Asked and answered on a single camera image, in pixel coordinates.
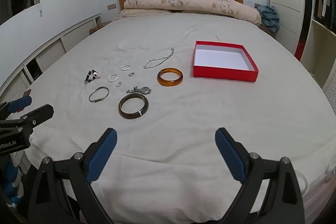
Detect hanging clothes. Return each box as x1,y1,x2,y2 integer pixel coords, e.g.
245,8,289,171
314,0,334,28

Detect red cardboard box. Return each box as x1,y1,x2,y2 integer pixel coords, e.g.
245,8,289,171
193,41,259,82

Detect red upright object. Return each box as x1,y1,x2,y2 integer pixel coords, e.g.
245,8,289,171
294,40,305,60

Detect dark brown bangle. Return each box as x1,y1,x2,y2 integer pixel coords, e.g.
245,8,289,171
118,93,149,120

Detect open closet shelving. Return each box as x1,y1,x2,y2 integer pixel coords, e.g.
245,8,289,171
299,0,336,98

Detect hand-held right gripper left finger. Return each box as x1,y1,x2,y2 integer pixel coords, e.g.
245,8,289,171
28,128,117,224

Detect silver chain necklace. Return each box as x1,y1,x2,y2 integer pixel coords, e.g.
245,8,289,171
143,48,175,69

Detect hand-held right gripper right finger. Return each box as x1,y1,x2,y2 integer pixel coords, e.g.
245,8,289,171
215,127,305,224

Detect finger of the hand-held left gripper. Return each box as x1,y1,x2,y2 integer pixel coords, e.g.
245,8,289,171
0,95,32,119
0,104,54,135

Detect thin silver bangle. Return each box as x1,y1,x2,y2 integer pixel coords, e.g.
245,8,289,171
88,86,110,103

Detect amber bangle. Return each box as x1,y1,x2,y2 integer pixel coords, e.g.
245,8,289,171
157,68,183,87

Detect dark beaded bracelet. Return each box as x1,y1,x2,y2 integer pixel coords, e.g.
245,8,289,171
84,70,101,85

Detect beige pillow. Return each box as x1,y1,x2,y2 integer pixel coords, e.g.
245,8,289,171
115,9,174,20

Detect floral beige quilt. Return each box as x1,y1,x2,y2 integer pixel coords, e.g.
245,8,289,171
123,0,262,25

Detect blue crumpled cloth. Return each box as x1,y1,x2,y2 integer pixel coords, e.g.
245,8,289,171
256,5,280,33

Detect low white slatted cabinet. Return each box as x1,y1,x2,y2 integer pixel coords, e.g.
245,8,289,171
0,13,102,106

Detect silver pendant with chain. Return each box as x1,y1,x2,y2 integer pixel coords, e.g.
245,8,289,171
126,85,152,95

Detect bed with beige sheet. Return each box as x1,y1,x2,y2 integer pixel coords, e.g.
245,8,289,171
16,13,336,222

